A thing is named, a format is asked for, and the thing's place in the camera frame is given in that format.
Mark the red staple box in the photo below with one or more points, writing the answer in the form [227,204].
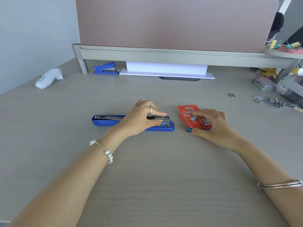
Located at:
[183,111]

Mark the person's right hand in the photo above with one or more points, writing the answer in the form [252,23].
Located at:
[217,132]

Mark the small blue stapler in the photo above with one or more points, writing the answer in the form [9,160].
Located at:
[105,68]

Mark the pink desk partition panel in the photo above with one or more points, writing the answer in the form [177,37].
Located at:
[175,23]

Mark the dark flat tray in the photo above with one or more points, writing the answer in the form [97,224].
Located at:
[180,79]

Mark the pile of loose staples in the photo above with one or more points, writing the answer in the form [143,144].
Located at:
[274,103]

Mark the person's right thumb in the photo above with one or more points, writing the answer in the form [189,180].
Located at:
[193,131]

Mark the white handheld device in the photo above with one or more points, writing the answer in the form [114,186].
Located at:
[48,77]

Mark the small staple strip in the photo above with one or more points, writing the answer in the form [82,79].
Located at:
[232,95]

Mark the teal and yellow binder clip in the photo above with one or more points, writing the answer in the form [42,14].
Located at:
[293,45]

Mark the grey metal desk frame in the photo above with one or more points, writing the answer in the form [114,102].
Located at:
[165,55]

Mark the grey shelf support pole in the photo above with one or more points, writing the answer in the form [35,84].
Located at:
[285,72]

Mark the person's right forearm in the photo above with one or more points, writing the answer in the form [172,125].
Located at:
[272,177]

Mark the person's left forearm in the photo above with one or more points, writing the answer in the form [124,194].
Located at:
[71,182]

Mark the person's left middle finger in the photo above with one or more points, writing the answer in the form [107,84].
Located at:
[153,106]

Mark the person's left hand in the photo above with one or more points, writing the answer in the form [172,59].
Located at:
[136,120]

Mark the grey plush toy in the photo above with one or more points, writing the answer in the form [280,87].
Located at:
[291,88]

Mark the long blue stapler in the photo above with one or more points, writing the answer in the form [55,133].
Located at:
[106,122]

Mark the person's left thumb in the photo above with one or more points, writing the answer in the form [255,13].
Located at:
[158,122]

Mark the white paper stand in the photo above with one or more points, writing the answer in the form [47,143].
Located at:
[165,68]

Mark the yellow crumpled paper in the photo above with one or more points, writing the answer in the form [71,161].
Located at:
[268,72]

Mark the silver bangle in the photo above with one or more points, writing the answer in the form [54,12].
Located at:
[279,185]

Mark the stack of pink sticky notes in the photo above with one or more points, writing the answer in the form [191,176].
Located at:
[264,83]

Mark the round grey side shelf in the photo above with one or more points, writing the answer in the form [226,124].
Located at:
[284,54]

